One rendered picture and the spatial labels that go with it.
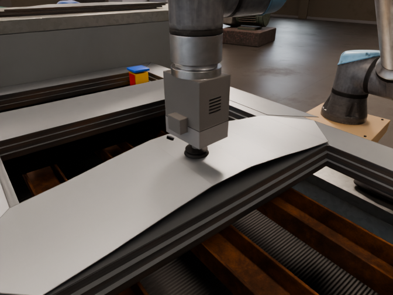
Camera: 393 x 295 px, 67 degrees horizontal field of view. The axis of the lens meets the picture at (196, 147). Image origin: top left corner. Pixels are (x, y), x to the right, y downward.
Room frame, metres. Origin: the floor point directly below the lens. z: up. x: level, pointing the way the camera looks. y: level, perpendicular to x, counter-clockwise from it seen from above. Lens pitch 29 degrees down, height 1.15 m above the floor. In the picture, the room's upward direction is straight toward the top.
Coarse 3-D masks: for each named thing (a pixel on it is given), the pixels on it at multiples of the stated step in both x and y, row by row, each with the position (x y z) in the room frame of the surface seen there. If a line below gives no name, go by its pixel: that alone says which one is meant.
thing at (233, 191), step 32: (0, 96) 0.85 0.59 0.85; (32, 96) 0.90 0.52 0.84; (64, 96) 0.95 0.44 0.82; (64, 128) 0.64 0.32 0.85; (96, 128) 0.68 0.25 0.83; (0, 160) 0.53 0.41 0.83; (288, 160) 0.48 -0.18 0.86; (320, 160) 0.52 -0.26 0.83; (352, 160) 0.50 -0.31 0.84; (224, 192) 0.39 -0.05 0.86; (256, 192) 0.40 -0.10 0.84; (384, 192) 0.44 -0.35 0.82; (160, 224) 0.31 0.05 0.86; (192, 224) 0.32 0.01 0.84; (224, 224) 0.34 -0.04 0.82; (128, 256) 0.26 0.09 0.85; (160, 256) 0.28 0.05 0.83; (64, 288) 0.21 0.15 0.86; (96, 288) 0.23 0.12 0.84
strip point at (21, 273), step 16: (0, 224) 0.31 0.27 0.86; (16, 224) 0.30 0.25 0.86; (0, 240) 0.28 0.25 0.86; (16, 240) 0.28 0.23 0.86; (0, 256) 0.25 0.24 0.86; (16, 256) 0.25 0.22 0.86; (0, 272) 0.23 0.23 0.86; (16, 272) 0.23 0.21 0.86; (32, 272) 0.23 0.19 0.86; (0, 288) 0.21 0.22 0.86; (16, 288) 0.21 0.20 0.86; (32, 288) 0.21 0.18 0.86
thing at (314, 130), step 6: (276, 120) 0.66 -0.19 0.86; (282, 120) 0.66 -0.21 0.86; (288, 120) 0.66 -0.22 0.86; (294, 120) 0.66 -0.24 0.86; (300, 120) 0.67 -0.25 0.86; (294, 126) 0.62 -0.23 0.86; (300, 126) 0.62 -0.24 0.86; (306, 126) 0.62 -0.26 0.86; (312, 126) 0.63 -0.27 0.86; (306, 132) 0.59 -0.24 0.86; (312, 132) 0.59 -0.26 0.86; (318, 132) 0.59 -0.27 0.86; (324, 138) 0.56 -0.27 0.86
